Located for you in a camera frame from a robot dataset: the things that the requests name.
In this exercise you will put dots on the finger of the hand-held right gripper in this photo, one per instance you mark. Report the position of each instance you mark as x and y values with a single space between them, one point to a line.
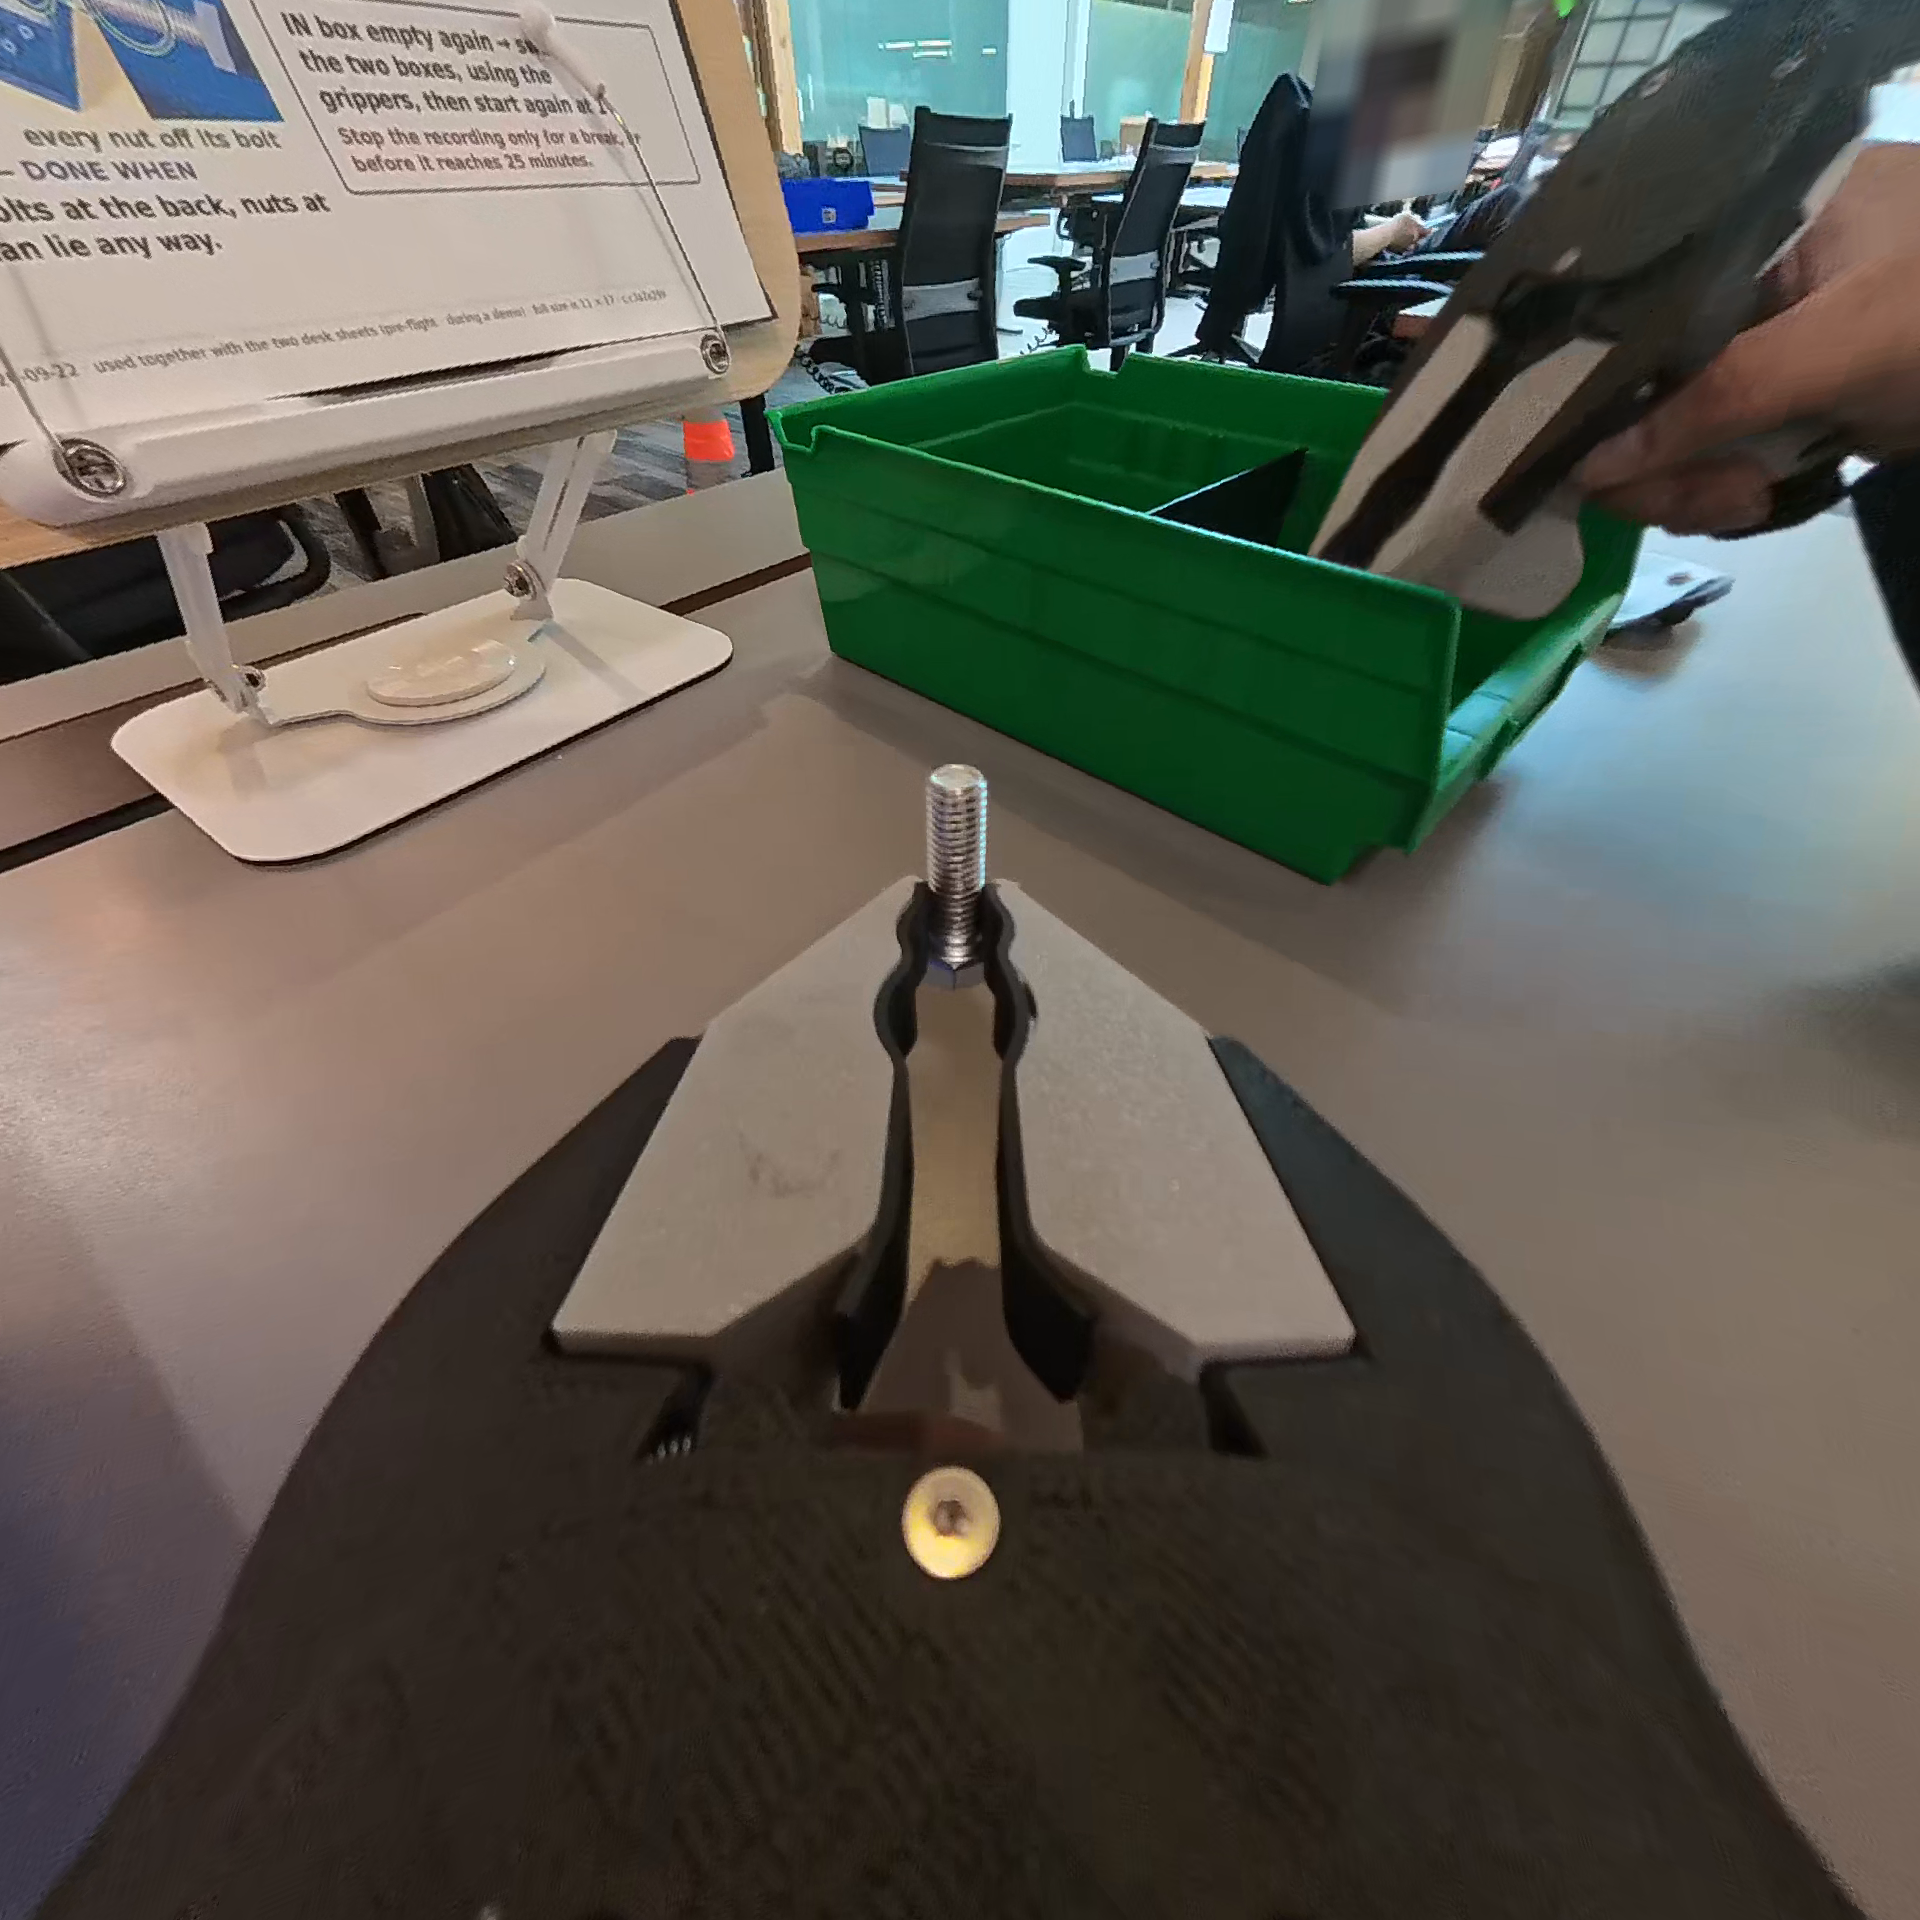
1527 568
1403 415

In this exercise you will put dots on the printed instruction sheet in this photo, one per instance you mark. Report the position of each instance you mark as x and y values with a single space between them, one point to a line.
449 268

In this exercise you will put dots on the green plastic bin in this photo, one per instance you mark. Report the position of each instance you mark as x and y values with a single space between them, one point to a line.
1123 671

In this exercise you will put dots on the person's right hand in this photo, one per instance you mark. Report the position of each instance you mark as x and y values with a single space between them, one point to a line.
1844 331

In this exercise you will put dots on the black bin divider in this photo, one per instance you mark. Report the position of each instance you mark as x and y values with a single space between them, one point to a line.
1241 504

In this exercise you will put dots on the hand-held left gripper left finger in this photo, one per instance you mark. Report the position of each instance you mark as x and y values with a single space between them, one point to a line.
733 1184

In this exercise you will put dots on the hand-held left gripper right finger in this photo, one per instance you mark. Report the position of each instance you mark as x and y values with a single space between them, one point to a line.
1184 1205

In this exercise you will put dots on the black office chair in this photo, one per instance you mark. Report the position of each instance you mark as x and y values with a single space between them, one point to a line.
1142 241
962 224

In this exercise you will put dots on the steel hex bolt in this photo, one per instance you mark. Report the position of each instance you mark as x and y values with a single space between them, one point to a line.
955 837

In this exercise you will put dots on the small blue bin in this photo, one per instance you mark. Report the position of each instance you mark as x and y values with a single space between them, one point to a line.
825 204

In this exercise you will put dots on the orange traffic cone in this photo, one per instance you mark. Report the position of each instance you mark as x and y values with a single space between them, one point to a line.
713 454

